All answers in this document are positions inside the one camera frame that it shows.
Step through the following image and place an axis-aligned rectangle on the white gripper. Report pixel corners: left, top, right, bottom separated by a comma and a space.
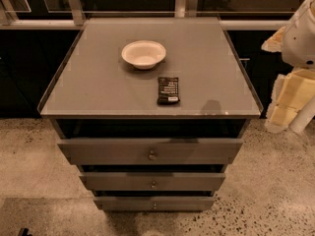
265, 69, 315, 133

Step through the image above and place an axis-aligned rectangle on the grey bottom drawer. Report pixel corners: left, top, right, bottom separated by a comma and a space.
94, 196, 215, 211

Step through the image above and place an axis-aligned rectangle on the grey drawer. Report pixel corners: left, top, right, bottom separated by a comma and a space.
94, 196, 215, 211
57, 138, 243, 165
80, 172, 225, 191

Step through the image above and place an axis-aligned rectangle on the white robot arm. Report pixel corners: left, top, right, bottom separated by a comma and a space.
262, 0, 315, 133

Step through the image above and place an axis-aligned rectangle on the grey middle drawer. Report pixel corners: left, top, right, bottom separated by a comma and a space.
80, 172, 225, 191

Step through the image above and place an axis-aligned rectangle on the grey top drawer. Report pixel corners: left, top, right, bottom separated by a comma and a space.
57, 138, 243, 165

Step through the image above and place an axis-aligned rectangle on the white pillar base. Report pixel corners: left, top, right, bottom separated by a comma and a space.
289, 96, 315, 134

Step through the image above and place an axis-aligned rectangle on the black snack bar packet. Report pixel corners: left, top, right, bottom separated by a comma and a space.
157, 77, 180, 105

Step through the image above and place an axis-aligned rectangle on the white bowl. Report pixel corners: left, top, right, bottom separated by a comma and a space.
121, 40, 166, 70

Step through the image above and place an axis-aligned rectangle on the metal window rail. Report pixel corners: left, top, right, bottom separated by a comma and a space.
0, 0, 315, 31

